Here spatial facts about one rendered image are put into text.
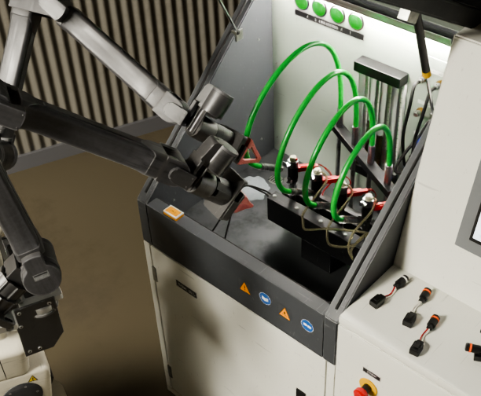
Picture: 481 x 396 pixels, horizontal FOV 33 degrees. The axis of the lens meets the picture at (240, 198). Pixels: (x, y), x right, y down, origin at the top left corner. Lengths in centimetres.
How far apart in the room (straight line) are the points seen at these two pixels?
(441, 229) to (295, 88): 73
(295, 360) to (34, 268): 80
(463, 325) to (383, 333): 18
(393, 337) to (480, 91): 57
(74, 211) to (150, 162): 217
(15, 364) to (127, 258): 148
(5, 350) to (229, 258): 59
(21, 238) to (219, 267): 67
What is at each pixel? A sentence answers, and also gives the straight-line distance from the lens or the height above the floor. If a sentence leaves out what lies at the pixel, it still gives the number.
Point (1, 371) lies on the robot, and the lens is 208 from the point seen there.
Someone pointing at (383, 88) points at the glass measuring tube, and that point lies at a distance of 216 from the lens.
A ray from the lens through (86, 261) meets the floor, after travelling 350.
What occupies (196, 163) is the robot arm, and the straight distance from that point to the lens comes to 166.
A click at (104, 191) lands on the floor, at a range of 383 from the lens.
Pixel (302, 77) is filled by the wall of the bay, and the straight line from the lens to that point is 238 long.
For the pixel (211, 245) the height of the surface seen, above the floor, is 95.
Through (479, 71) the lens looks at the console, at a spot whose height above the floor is 150.
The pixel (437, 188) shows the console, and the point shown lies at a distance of 189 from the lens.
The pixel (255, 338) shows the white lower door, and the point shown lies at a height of 69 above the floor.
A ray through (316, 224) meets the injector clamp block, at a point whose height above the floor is 98.
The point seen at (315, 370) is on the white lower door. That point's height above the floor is 73.
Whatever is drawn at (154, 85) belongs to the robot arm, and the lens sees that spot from 187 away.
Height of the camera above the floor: 241
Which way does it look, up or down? 41 degrees down
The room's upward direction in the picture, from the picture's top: 3 degrees counter-clockwise
